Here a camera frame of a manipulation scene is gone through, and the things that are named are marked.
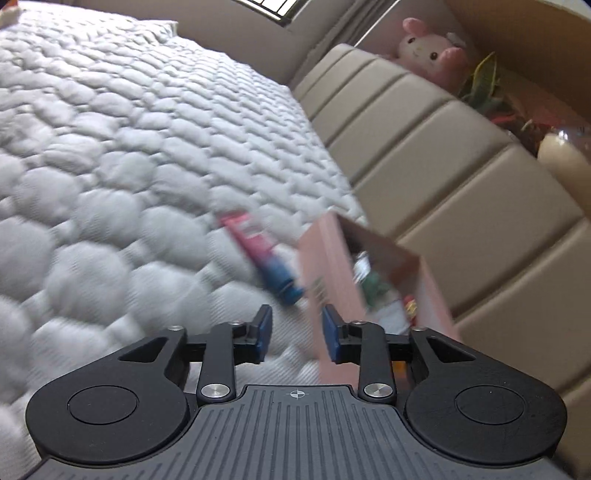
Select white product box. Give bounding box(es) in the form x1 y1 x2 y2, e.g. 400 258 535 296
370 300 410 335

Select clear plastic bag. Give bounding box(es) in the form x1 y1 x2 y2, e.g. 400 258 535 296
353 251 372 284

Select pink blue tube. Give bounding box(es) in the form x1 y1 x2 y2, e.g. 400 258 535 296
219 211 304 306

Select green toy block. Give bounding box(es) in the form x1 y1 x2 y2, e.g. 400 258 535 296
359 271 392 309

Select red lighter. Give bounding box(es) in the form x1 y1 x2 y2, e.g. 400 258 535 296
403 295 418 325

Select pink cardboard box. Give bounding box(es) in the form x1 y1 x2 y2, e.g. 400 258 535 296
297 212 460 386

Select beige padded headboard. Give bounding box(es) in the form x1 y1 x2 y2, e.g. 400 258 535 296
294 45 590 479

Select white round lamp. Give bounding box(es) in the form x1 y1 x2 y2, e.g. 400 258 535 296
538 128 591 217

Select green plant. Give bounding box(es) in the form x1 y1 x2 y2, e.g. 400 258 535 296
459 52 507 116

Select pink plush pig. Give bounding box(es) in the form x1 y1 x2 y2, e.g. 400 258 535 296
383 17 469 95

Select beige curtain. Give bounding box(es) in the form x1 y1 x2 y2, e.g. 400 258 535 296
288 1 394 88

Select barred window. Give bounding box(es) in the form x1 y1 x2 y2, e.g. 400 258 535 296
235 0 308 24

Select white orange plush toy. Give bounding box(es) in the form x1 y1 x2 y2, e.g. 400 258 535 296
0 0 22 28

